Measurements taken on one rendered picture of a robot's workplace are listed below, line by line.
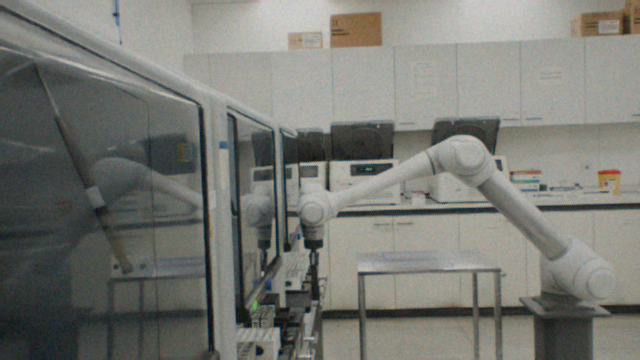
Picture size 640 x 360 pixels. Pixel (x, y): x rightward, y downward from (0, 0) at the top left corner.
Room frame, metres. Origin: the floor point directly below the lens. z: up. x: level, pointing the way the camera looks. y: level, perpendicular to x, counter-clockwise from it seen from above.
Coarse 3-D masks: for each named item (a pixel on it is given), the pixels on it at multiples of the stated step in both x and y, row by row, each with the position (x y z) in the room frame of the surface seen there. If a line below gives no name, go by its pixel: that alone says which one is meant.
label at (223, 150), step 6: (222, 114) 1.12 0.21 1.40; (222, 120) 1.12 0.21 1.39; (222, 144) 1.11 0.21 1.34; (222, 150) 1.11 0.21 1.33; (222, 156) 1.10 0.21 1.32; (222, 162) 1.10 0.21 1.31; (222, 168) 1.10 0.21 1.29; (222, 174) 1.10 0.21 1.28; (228, 174) 1.15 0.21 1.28; (222, 180) 1.09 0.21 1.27; (228, 180) 1.15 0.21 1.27; (222, 186) 1.09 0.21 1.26; (228, 186) 1.14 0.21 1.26
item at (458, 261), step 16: (368, 256) 2.67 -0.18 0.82; (384, 256) 2.66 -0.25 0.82; (400, 256) 2.64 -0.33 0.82; (416, 256) 2.63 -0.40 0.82; (432, 256) 2.62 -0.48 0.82; (448, 256) 2.60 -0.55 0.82; (464, 256) 2.59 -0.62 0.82; (480, 256) 2.58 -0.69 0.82; (368, 272) 2.34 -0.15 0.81; (384, 272) 2.34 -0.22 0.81; (400, 272) 2.34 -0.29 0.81; (416, 272) 2.34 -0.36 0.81; (432, 272) 2.33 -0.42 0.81; (448, 272) 2.33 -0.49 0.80; (464, 272) 2.33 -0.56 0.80; (480, 272) 2.33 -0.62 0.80; (496, 272) 2.33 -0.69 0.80; (496, 288) 2.33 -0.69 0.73; (496, 304) 2.33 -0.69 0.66; (496, 320) 2.33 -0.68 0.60; (496, 336) 2.33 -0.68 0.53; (496, 352) 2.33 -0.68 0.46
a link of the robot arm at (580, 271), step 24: (456, 144) 1.88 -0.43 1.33; (480, 144) 1.87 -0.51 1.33; (456, 168) 1.88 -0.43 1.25; (480, 168) 1.86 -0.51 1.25; (480, 192) 1.95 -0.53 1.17; (504, 192) 1.91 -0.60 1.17; (528, 216) 1.92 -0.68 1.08; (552, 240) 1.92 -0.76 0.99; (576, 240) 1.95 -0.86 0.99; (552, 264) 1.94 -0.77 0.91; (576, 264) 1.89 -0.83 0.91; (600, 264) 1.87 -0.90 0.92; (576, 288) 1.89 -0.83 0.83; (600, 288) 1.85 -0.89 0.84
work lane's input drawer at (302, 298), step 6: (306, 288) 2.08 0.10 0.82; (288, 294) 2.05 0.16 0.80; (294, 294) 2.04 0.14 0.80; (300, 294) 2.04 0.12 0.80; (306, 294) 2.04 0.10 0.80; (288, 300) 2.04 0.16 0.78; (294, 300) 2.04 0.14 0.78; (300, 300) 2.04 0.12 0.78; (306, 300) 2.04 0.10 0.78; (288, 306) 2.04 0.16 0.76; (294, 306) 2.04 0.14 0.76; (300, 306) 2.04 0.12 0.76; (306, 306) 2.04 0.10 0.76; (312, 306) 2.10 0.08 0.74; (318, 306) 2.10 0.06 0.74
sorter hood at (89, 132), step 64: (0, 64) 0.39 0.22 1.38; (64, 64) 0.48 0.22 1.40; (0, 128) 0.39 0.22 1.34; (64, 128) 0.47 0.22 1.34; (128, 128) 0.61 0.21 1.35; (192, 128) 0.86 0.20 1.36; (0, 192) 0.38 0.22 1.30; (64, 192) 0.47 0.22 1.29; (128, 192) 0.60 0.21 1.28; (192, 192) 0.84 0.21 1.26; (0, 256) 0.38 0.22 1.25; (64, 256) 0.46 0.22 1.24; (128, 256) 0.59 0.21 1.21; (192, 256) 0.82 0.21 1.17; (0, 320) 0.37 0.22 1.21; (64, 320) 0.46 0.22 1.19; (128, 320) 0.58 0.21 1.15; (192, 320) 0.81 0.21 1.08
